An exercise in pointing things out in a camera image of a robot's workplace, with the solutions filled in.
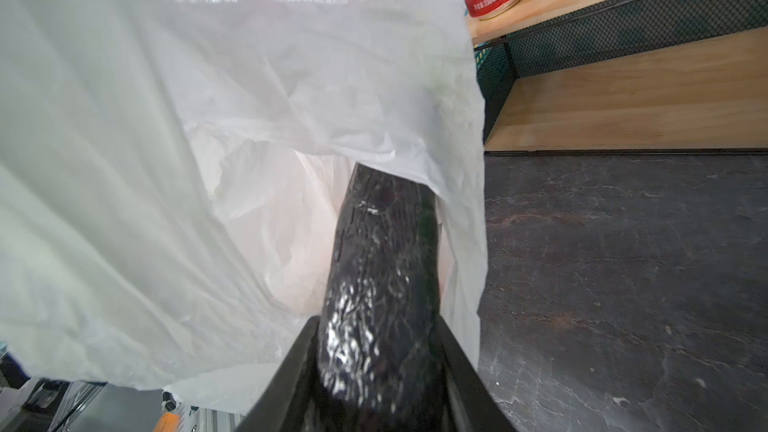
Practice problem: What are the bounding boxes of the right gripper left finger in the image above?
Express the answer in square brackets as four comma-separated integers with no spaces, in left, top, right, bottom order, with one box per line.
[236,316,320,432]

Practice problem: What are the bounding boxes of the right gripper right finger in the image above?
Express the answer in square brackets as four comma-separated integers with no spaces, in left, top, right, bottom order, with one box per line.
[437,316,516,432]

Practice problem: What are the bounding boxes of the black wire wooden shelf rack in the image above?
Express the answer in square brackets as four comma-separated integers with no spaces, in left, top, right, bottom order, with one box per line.
[469,0,767,154]

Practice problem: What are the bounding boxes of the white plastic grocery bag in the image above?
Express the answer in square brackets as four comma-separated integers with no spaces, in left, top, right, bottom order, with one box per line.
[1,0,488,413]

